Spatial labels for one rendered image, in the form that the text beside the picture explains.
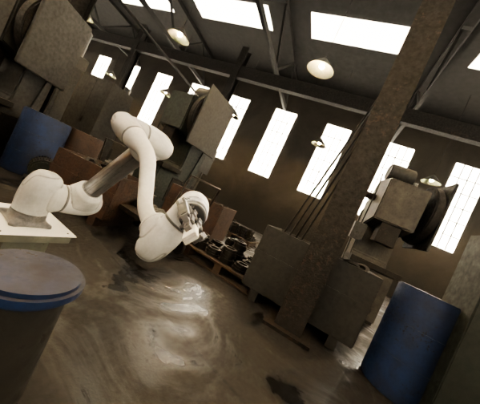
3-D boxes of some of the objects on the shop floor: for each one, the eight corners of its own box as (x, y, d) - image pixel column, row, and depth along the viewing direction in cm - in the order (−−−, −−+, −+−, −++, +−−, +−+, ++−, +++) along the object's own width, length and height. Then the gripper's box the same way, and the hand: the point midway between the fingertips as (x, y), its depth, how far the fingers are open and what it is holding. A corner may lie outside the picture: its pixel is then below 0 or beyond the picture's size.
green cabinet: (399, 390, 216) (470, 235, 216) (494, 449, 193) (574, 274, 193) (421, 431, 170) (511, 234, 171) (549, 513, 147) (653, 285, 148)
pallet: (256, 247, 670) (263, 232, 670) (248, 248, 594) (256, 232, 594) (219, 228, 710) (226, 214, 710) (207, 227, 633) (215, 212, 633)
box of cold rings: (341, 328, 315) (369, 266, 315) (347, 361, 228) (387, 275, 228) (257, 280, 359) (282, 225, 359) (235, 291, 272) (268, 220, 272)
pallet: (274, 290, 346) (287, 261, 346) (256, 300, 273) (273, 264, 273) (207, 250, 395) (219, 225, 395) (178, 251, 322) (191, 220, 322)
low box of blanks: (137, 228, 335) (158, 185, 335) (97, 230, 264) (123, 174, 264) (86, 200, 354) (105, 159, 355) (34, 195, 283) (58, 143, 283)
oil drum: (11, 174, 319) (41, 111, 319) (-13, 159, 338) (15, 99, 338) (57, 183, 375) (82, 131, 375) (34, 170, 394) (58, 119, 394)
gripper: (192, 239, 73) (189, 275, 50) (169, 200, 70) (155, 220, 47) (215, 226, 73) (222, 256, 50) (192, 187, 71) (190, 200, 47)
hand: (191, 233), depth 52 cm, fingers closed
